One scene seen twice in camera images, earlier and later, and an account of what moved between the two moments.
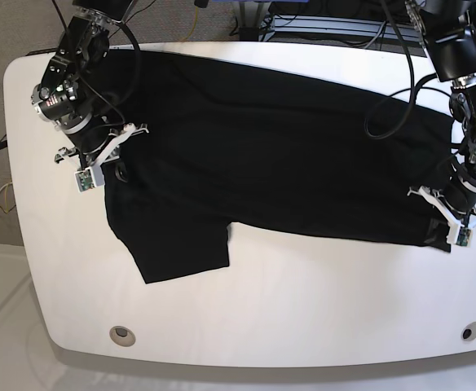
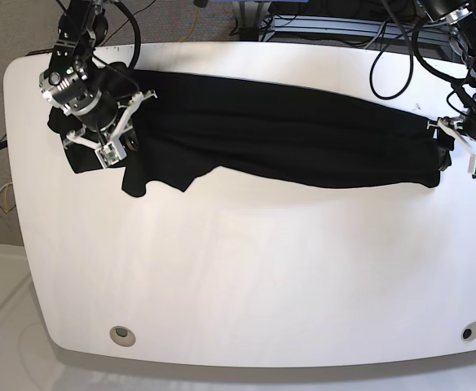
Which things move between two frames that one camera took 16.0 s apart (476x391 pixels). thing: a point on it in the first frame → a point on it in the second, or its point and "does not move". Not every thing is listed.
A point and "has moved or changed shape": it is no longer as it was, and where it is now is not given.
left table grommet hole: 122,336 does not move
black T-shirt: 221,140 has moved or changed shape
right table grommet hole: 471,331 does not move
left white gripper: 130,130 → 122,128
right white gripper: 438,230 → 452,128
